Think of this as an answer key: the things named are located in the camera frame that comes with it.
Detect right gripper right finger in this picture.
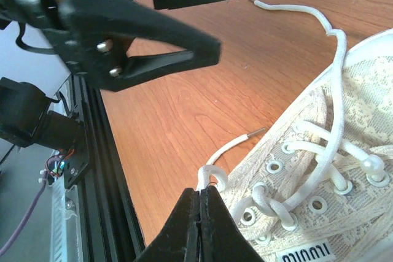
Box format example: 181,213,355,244
199,187,263,261

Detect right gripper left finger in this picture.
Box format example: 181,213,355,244
136,188,200,262

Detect white shoelace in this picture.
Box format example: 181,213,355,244
196,0,392,231

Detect cream white lace sneaker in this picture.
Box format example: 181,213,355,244
218,30,392,261

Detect black aluminium frame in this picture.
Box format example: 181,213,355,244
64,75,145,261

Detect light blue slotted cable duct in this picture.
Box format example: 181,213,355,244
50,180,73,261

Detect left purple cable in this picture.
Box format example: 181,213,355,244
0,169,52,255

